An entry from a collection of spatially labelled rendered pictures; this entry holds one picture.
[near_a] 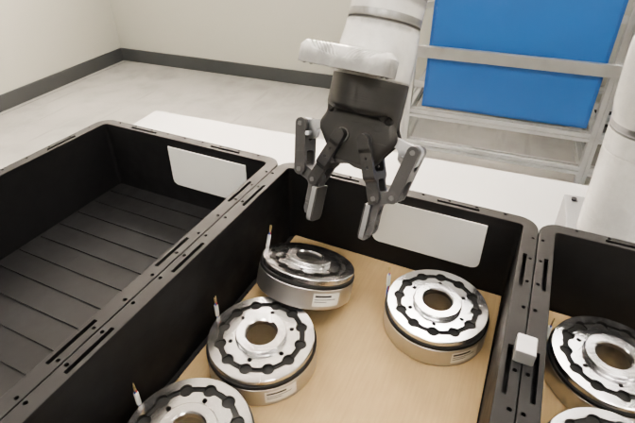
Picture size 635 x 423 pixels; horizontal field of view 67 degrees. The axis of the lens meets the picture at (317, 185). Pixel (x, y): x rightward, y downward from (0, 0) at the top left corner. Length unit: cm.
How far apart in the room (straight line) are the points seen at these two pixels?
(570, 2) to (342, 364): 191
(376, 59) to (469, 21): 185
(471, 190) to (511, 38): 131
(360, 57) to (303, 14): 298
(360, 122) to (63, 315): 38
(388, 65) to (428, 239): 23
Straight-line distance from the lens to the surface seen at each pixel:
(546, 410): 51
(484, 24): 223
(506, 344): 40
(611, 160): 72
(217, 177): 65
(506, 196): 101
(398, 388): 48
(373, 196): 46
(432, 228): 55
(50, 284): 64
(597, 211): 76
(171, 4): 391
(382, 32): 45
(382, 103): 44
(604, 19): 225
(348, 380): 48
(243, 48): 366
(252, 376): 45
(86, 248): 68
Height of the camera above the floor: 122
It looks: 32 degrees down
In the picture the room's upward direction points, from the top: straight up
